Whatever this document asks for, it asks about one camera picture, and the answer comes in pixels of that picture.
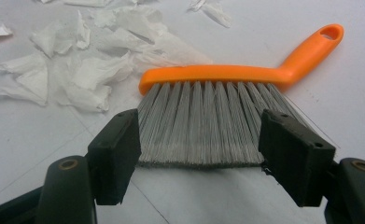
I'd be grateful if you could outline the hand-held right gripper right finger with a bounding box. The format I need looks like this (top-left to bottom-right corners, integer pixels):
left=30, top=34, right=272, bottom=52
left=258, top=108, right=337, bottom=208

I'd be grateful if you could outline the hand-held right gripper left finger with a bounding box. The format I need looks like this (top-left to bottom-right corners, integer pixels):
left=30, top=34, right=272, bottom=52
left=86, top=108, right=143, bottom=206

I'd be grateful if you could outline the orange brush with grey bristles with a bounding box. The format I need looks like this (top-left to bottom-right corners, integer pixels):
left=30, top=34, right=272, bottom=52
left=137, top=23, right=345, bottom=168

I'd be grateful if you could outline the pile of white paper scraps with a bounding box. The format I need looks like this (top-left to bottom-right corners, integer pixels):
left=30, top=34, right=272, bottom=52
left=0, top=0, right=233, bottom=114

